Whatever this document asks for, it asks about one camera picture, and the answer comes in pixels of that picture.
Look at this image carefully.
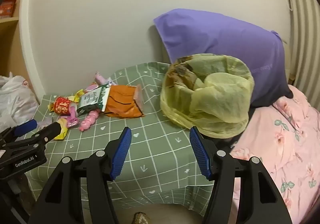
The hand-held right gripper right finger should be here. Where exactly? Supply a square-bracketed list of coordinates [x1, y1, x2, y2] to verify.
[189, 126, 293, 224]

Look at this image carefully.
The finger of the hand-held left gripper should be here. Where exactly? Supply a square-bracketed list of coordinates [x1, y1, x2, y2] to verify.
[25, 122, 63, 149]
[0, 119, 38, 144]

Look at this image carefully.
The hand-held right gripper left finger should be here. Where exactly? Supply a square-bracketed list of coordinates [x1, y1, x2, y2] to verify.
[27, 127, 132, 224]

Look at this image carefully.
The yellow snack packet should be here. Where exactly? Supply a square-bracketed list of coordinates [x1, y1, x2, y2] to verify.
[49, 88, 87, 141]

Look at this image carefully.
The pink wrapper string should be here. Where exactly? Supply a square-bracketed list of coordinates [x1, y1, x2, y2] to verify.
[79, 110, 100, 132]

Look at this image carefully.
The orange snack bag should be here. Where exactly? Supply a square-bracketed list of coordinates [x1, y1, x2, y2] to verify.
[103, 85, 146, 118]

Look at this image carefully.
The green white carton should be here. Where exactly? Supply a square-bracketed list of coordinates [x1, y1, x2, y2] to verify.
[76, 84, 111, 117]

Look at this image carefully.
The bin with yellow-green bag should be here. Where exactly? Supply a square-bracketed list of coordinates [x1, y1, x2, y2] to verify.
[160, 54, 255, 139]

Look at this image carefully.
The clear plastic wrapper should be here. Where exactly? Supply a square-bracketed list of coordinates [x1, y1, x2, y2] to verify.
[37, 117, 53, 128]

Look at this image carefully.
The pink lidded yogurt bottle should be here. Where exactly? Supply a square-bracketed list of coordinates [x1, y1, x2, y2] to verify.
[65, 103, 79, 129]

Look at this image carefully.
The red snack cup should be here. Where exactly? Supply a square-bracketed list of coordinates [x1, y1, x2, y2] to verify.
[49, 96, 75, 115]

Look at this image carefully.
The white plastic bag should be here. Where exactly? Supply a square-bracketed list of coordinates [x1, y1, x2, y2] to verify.
[0, 72, 39, 127]

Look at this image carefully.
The green checkered tablecloth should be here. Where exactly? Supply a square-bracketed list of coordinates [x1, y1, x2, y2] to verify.
[25, 62, 216, 211]

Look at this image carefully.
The brown fuzzy slipper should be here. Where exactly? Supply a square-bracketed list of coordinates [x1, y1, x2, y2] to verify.
[132, 212, 150, 224]

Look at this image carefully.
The pink plastic tube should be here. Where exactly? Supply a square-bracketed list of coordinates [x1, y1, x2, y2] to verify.
[94, 72, 107, 85]

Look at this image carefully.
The pink floral blanket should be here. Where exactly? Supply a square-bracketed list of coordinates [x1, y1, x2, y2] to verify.
[229, 84, 320, 224]

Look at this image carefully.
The wooden bookshelf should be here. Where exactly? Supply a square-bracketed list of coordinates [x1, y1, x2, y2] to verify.
[0, 0, 30, 82]

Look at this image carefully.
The purple pillow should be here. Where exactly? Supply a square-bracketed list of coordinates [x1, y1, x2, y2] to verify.
[153, 9, 293, 108]

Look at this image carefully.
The orange book stack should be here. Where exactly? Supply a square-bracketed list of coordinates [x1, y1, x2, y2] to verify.
[0, 0, 19, 18]

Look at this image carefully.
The beige pleated curtain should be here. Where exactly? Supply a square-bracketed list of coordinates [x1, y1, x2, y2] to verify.
[285, 0, 320, 110]

